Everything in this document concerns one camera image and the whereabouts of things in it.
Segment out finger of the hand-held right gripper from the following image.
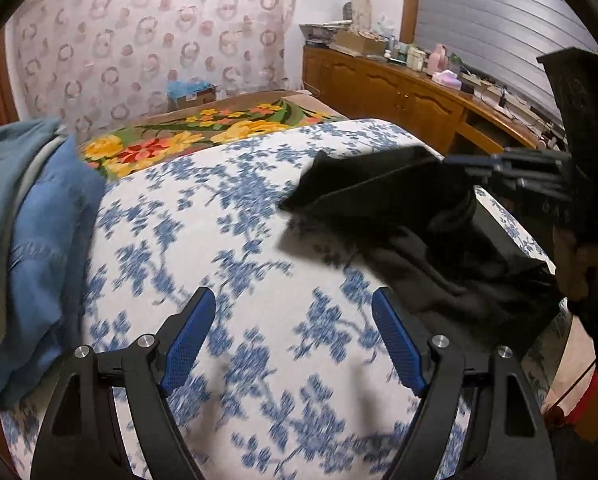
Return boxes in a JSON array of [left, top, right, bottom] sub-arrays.
[[444, 149, 572, 173], [494, 167, 572, 211]]

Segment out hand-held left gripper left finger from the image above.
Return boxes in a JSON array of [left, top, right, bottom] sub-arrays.
[[32, 287, 217, 480]]

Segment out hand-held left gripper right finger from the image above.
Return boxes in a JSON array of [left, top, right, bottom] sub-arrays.
[[371, 287, 554, 480]]

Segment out black pants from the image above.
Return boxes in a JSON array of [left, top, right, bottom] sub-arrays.
[[279, 146, 574, 356]]

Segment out person's right hand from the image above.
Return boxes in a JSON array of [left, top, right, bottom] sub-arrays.
[[554, 229, 598, 302]]

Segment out lilac box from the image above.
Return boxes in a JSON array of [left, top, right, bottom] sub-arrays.
[[431, 70, 462, 92]]

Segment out pink bottle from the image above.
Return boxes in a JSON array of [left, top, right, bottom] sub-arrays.
[[426, 44, 450, 73]]

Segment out blue floral bed sheet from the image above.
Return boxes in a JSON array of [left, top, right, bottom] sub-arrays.
[[0, 117, 574, 480]]

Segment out grey window shutter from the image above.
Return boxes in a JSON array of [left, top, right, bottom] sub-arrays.
[[414, 0, 598, 126]]

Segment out wooden cabinet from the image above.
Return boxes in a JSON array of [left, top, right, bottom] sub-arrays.
[[301, 45, 544, 155]]

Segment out blue denim jeans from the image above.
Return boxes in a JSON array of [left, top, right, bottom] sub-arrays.
[[0, 135, 107, 411]]

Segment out red cloth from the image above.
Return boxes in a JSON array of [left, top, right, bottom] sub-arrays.
[[561, 367, 598, 428]]

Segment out yellow flower blanket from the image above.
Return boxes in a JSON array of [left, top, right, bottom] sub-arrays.
[[76, 100, 350, 181]]

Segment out open cardboard box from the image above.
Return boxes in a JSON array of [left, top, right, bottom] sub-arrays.
[[331, 30, 387, 57]]

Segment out stack of papers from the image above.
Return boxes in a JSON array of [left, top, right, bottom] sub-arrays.
[[299, 20, 354, 46]]

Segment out small cardboard box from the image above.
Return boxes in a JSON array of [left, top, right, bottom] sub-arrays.
[[166, 85, 217, 112]]

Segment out blue plastic bag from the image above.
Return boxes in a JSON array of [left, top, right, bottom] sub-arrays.
[[168, 79, 215, 100]]

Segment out ring patterned curtain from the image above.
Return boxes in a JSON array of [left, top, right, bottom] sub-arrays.
[[9, 0, 300, 136]]

